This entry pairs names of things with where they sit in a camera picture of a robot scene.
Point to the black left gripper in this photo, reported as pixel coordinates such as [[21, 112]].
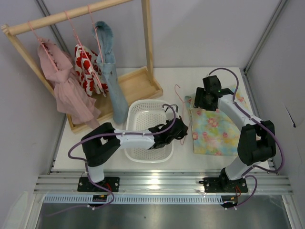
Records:
[[177, 129]]

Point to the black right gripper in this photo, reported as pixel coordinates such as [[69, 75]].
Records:
[[201, 102]]

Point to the pink wire hanger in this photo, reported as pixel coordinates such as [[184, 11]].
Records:
[[182, 100]]

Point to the floral pastel skirt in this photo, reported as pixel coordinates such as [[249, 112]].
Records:
[[213, 133]]

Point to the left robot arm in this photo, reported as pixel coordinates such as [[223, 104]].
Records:
[[101, 143]]

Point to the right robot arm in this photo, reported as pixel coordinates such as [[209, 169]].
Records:
[[256, 143]]

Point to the pink hanger under denim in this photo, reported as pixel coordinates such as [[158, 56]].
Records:
[[96, 34]]

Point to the pink hanger under floral garment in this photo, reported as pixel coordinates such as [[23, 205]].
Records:
[[81, 52]]

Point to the wooden clothes rack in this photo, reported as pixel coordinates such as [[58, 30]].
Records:
[[135, 86]]

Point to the pink pleated dress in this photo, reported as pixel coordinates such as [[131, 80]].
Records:
[[71, 98]]

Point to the red white floral garment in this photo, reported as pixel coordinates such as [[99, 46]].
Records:
[[88, 69]]

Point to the light blue denim garment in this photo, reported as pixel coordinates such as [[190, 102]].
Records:
[[109, 74]]

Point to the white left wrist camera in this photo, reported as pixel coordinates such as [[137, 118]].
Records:
[[173, 107]]

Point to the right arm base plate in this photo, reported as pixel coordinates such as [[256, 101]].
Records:
[[222, 185]]

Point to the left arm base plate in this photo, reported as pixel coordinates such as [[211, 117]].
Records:
[[110, 183]]

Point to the white slotted cable duct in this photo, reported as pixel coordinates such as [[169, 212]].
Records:
[[134, 199]]

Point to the aluminium rail frame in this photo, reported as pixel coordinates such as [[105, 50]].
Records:
[[161, 182]]

